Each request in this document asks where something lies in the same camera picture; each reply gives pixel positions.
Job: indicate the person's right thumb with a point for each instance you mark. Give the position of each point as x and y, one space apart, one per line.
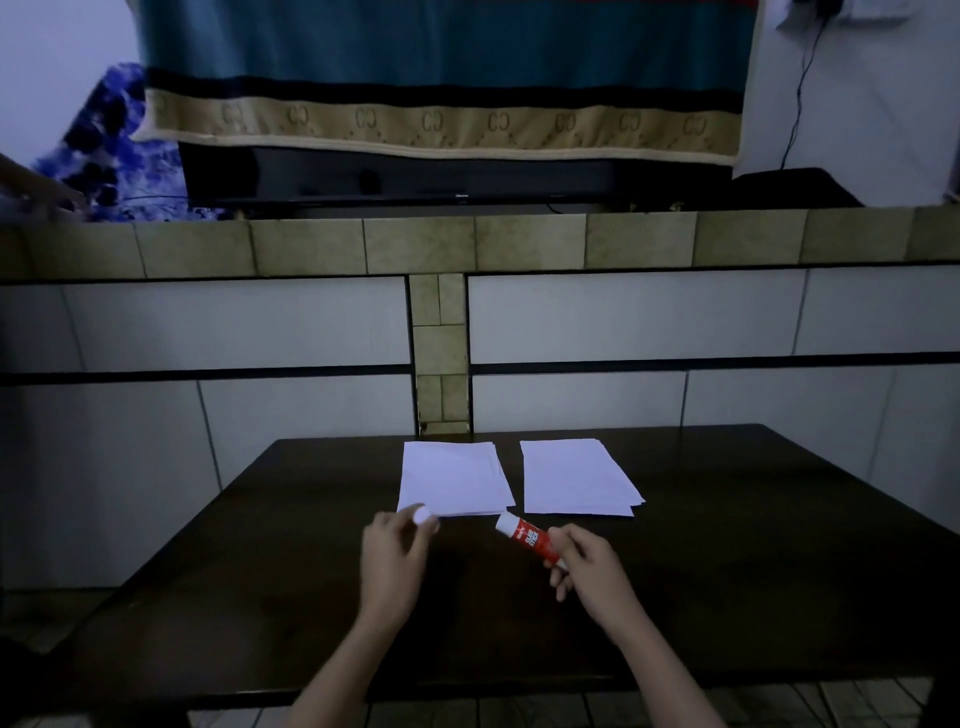
559 545

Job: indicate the white wall socket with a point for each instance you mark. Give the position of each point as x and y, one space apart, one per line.
862 11

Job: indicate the person's left forearm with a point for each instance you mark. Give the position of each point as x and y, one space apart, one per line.
345 675

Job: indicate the black television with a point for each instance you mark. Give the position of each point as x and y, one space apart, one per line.
450 180

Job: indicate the blue and white patterned cloth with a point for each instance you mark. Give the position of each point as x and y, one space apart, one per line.
124 161

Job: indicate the person's left thumb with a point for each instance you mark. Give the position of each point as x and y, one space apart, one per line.
427 534

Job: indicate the teal and beige striped blanket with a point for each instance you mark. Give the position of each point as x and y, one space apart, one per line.
450 67

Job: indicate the white glue stick cap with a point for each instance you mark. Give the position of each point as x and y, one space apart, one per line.
424 515

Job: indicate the stack of white paper sheets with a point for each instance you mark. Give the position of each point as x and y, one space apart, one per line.
574 474
454 476

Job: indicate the beige tiled counter ledge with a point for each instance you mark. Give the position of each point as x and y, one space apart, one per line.
480 241

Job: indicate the person's right hand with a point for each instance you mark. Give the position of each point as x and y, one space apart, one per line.
600 581

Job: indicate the person's right forearm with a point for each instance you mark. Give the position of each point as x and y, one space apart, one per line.
664 675

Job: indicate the red and white glue stick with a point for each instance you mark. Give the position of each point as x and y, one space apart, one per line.
519 529

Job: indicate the person's left hand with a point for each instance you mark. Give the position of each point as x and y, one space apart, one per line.
390 570

